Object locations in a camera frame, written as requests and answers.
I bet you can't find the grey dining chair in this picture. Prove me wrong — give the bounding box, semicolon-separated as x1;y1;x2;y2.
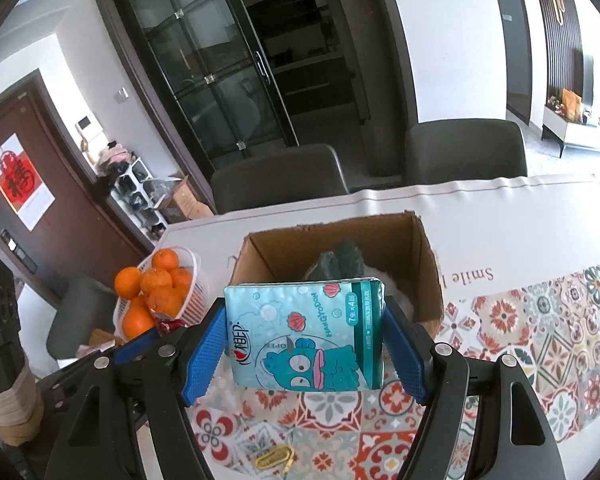
211;143;351;215
405;119;528;187
46;274;118;361

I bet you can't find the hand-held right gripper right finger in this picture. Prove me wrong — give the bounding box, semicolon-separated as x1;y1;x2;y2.
382;300;566;480

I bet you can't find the white wall intercom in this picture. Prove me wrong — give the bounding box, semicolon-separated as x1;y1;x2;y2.
76;116;103;151

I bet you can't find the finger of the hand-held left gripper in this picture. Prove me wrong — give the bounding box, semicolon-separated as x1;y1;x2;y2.
35;331;159;396

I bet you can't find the patterned table cover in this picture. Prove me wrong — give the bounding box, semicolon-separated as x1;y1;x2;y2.
165;174;600;480

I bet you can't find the dark glass sliding door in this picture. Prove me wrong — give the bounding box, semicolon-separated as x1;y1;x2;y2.
94;0;418;181

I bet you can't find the white plush toy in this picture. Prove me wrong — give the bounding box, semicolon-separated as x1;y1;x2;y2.
362;267;416;321

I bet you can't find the orange paper bag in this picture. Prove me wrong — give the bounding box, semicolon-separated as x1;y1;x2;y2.
561;88;583;121

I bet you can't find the open cardboard box with flaps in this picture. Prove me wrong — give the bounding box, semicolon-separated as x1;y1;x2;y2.
157;174;217;223

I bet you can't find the dark slatted wall panel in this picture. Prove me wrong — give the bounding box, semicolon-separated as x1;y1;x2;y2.
527;0;588;111

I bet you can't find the person's left hand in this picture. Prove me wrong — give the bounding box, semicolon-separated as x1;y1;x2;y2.
0;370;46;448

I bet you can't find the green plush toy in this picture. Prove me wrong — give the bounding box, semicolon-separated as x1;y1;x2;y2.
312;241;365;281

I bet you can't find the dark interior door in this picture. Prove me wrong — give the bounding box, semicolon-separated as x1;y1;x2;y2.
487;0;541;128

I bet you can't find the white shoe rack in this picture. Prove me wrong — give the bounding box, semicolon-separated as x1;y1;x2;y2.
107;157;171;241

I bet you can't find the pile of clothes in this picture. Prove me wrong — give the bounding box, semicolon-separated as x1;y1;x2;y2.
95;142;133;176

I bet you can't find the white sideboard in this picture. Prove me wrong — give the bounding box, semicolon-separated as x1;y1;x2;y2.
541;105;600;158

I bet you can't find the black door lock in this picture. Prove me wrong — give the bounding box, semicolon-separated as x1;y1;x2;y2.
0;229;38;275

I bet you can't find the brown entrance door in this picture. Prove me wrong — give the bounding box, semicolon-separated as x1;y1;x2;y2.
0;69;153;306

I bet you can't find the teal tissue packet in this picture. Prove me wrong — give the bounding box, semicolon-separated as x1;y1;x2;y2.
223;277;385;391

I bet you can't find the brown cardboard box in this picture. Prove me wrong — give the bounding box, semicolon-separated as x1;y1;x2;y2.
228;211;446;343

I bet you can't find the pile of oranges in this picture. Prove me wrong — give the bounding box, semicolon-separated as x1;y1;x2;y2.
115;248;193;341

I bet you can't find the red and white wall poster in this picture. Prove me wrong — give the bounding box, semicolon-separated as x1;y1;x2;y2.
0;133;56;232

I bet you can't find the white plastic fruit basket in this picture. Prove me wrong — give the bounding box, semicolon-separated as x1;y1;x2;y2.
114;246;211;341

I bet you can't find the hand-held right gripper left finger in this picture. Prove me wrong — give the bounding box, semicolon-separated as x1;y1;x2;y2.
55;305;231;480

